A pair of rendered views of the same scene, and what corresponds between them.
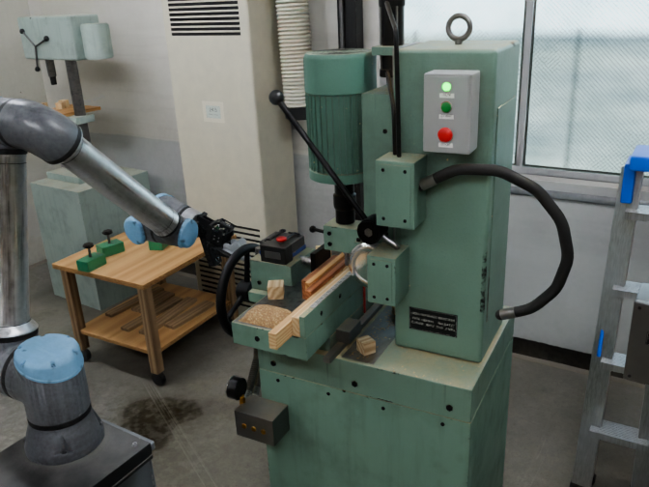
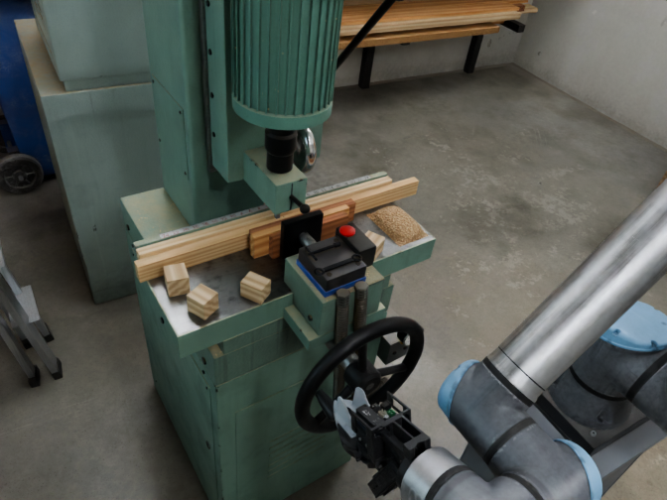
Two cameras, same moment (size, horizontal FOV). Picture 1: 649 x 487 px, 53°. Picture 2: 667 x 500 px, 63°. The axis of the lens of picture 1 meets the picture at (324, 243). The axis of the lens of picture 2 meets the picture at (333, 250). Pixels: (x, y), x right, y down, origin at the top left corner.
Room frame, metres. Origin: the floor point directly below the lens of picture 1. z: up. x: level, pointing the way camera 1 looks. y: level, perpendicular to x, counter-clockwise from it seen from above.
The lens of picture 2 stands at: (2.37, 0.40, 1.64)
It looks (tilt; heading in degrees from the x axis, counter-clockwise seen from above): 41 degrees down; 203
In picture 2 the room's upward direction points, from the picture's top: 8 degrees clockwise
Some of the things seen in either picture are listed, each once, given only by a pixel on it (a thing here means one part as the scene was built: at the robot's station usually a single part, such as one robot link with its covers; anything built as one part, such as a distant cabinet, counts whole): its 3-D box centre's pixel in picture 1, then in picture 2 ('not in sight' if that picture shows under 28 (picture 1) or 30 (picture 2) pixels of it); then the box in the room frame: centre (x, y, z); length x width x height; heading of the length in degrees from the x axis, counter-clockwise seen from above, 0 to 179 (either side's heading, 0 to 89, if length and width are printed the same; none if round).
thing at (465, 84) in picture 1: (450, 111); not in sight; (1.32, -0.27, 1.40); 0.10 x 0.06 x 0.16; 61
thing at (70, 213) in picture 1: (90, 162); not in sight; (3.60, 1.31, 0.79); 0.62 x 0.48 x 1.58; 55
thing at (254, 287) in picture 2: not in sight; (255, 287); (1.77, 0.00, 0.92); 0.05 x 0.04 x 0.04; 93
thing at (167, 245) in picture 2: (351, 276); (279, 219); (1.57, -0.07, 0.93); 0.60 x 0.02 x 0.05; 151
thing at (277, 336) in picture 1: (339, 281); (295, 222); (1.56, -0.04, 0.92); 0.68 x 0.02 x 0.04; 151
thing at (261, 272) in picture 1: (283, 268); (332, 285); (1.68, 0.12, 0.92); 0.15 x 0.13 x 0.09; 151
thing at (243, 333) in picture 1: (310, 287); (308, 274); (1.64, 0.04, 0.87); 0.61 x 0.30 x 0.06; 151
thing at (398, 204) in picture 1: (401, 190); not in sight; (1.36, -0.17, 1.23); 0.09 x 0.08 x 0.15; 61
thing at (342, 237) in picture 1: (352, 239); (274, 181); (1.59, -0.07, 1.03); 0.14 x 0.07 x 0.09; 61
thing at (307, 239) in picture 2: (311, 261); (309, 243); (1.63, 0.04, 0.95); 0.09 x 0.07 x 0.09; 151
